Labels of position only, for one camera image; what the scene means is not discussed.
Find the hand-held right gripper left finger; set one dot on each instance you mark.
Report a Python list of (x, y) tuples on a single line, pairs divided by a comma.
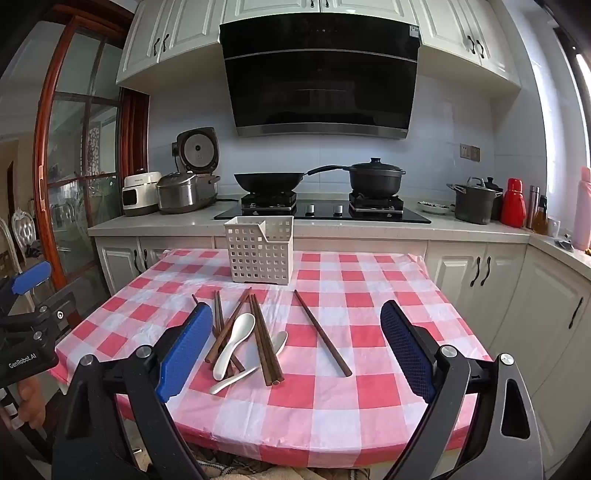
[(184, 355)]

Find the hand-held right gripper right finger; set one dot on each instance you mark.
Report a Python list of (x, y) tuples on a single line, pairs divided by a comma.
[(406, 355)]

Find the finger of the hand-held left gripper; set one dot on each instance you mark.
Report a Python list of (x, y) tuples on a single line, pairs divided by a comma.
[(53, 314), (30, 278)]

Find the long light wooden spoon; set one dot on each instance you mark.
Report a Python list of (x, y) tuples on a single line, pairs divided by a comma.
[(231, 382)]

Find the white ceramic spoon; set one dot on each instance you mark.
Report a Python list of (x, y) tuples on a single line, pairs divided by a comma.
[(240, 327)]

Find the bunch of wooden chopsticks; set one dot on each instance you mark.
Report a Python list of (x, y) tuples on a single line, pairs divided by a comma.
[(322, 332)]

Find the white perforated plastic basket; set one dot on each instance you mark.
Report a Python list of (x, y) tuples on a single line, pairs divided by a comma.
[(258, 254)]

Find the person's left hand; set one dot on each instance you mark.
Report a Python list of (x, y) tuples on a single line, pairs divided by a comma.
[(31, 404)]

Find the white ornate chair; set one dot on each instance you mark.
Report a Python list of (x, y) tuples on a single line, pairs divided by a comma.
[(23, 226)]

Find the red white checkered tablecloth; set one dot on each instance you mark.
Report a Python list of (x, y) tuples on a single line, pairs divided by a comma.
[(323, 406)]

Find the small white kitchen appliance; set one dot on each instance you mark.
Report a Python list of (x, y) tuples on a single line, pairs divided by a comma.
[(138, 194)]

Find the red wooden glass door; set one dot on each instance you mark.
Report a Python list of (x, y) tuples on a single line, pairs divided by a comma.
[(46, 138)]

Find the plate with dark food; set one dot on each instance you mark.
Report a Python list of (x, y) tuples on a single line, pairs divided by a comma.
[(434, 208)]

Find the silver rice cooker open lid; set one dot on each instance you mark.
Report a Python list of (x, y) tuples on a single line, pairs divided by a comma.
[(184, 194)]

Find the grey lidded stockpot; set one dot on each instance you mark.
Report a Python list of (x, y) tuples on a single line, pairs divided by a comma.
[(473, 205)]

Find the black glass gas cooktop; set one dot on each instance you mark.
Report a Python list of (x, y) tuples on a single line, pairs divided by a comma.
[(323, 213)]

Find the black lidded cooking pot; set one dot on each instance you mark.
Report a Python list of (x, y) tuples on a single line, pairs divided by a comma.
[(374, 182)]

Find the red thermos jug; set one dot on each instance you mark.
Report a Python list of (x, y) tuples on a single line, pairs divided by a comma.
[(513, 205)]

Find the amber oil bottle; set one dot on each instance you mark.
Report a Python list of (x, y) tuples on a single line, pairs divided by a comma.
[(540, 224)]

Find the black wok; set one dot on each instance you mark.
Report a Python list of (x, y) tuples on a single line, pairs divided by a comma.
[(268, 181)]

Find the small white cup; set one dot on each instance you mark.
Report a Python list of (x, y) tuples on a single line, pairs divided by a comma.
[(553, 228)]

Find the steel thermos bottle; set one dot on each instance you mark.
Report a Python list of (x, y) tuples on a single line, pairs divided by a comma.
[(532, 207)]

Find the pink water bottle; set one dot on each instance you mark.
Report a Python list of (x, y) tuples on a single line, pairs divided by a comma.
[(582, 212)]

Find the black range hood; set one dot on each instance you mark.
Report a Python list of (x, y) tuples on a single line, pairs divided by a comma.
[(318, 78)]

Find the kitchen window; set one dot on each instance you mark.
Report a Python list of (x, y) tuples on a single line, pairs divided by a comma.
[(584, 115)]

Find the wall power outlet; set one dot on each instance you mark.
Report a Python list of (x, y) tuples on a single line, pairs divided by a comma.
[(175, 150)]

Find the brass wall switch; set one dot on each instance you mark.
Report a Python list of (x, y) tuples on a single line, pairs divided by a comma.
[(469, 152)]

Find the white wall cabinet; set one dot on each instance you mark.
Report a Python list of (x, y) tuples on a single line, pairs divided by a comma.
[(277, 7), (466, 41), (171, 41)]

